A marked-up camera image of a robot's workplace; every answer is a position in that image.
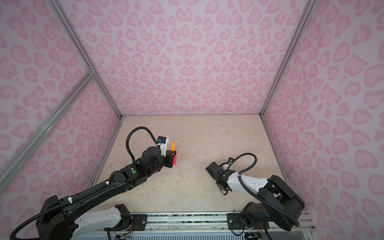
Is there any pink marker pen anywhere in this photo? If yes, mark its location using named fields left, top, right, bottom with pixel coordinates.
left=173, top=154, right=177, bottom=166

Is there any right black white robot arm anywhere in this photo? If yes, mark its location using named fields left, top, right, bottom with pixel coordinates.
left=206, top=162, right=305, bottom=231

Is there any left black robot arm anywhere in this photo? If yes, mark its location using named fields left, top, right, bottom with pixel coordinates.
left=36, top=147, right=177, bottom=240

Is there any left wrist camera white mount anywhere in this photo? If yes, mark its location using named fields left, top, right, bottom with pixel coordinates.
left=157, top=136, right=169, bottom=157

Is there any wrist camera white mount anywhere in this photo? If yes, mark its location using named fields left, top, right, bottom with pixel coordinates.
left=157, top=136, right=169, bottom=157
left=227, top=158, right=236, bottom=169

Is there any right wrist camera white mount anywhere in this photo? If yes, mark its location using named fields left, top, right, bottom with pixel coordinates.
left=227, top=158, right=236, bottom=169

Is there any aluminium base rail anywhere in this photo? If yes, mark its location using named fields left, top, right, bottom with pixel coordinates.
left=77, top=211, right=319, bottom=240

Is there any right black cable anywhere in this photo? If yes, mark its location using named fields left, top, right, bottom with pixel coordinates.
left=220, top=152, right=301, bottom=228

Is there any black cable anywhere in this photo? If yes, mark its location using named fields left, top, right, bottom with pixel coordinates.
left=220, top=152, right=301, bottom=228
left=9, top=126, right=158, bottom=240

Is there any aluminium frame strut left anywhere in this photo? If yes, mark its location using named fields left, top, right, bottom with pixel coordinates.
left=1, top=71, right=95, bottom=193

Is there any left black cable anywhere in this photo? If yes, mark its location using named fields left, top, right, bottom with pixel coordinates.
left=9, top=126, right=158, bottom=240

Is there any aluminium frame corner post left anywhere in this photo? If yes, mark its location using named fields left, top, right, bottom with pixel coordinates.
left=47, top=0, right=123, bottom=120

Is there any aluminium frame corner post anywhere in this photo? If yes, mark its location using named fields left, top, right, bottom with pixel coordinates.
left=47, top=0, right=123, bottom=120
left=260, top=0, right=318, bottom=119

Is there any aluminium frame corner post right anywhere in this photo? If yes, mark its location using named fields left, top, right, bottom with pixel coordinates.
left=260, top=0, right=318, bottom=119

